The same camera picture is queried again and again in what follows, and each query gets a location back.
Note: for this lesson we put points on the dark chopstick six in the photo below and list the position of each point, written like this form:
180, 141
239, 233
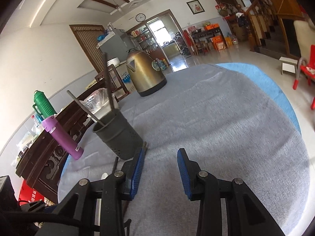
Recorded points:
85, 109

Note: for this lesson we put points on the steel bowl in plastic bag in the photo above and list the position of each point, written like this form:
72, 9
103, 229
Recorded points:
96, 100

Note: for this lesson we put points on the dark wooden sideboard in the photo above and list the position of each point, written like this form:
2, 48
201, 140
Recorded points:
42, 164

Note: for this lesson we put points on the white plastic spoon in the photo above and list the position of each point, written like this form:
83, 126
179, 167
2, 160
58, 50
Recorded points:
104, 176

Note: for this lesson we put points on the red paper bag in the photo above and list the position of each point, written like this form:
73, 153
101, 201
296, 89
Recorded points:
28, 194

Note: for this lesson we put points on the small white step stool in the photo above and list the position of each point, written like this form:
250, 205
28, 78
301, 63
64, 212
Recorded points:
288, 65

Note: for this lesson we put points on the framed wall picture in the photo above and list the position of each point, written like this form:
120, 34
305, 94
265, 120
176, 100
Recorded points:
195, 7

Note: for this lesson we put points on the grey refrigerator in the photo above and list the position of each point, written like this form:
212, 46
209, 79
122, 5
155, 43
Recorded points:
116, 44

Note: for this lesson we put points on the grey table cloth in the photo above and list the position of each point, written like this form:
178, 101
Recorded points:
231, 128

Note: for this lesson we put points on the dark chopstick five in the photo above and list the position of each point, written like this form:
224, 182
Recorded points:
108, 82

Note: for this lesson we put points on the dark chopstick three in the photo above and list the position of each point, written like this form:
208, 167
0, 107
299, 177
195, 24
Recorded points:
115, 164

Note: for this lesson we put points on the white plastic basin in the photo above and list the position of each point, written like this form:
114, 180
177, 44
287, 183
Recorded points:
104, 109

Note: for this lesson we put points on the dark grey utensil holder cup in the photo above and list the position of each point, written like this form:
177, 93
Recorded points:
116, 132

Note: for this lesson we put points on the bronze electric kettle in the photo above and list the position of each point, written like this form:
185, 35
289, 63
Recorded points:
144, 72

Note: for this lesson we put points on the wooden stair railing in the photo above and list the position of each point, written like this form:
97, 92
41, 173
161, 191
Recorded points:
260, 17

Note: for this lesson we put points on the purple thermos bottle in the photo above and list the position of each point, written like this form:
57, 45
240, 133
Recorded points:
52, 126

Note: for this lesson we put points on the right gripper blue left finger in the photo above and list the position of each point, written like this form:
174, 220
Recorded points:
133, 171

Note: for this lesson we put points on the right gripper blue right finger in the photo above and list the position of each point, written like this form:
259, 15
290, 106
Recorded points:
189, 175

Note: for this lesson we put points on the green thermos jug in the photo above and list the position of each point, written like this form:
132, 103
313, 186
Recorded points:
42, 105

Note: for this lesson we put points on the round wall clock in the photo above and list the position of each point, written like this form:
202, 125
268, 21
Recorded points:
140, 17

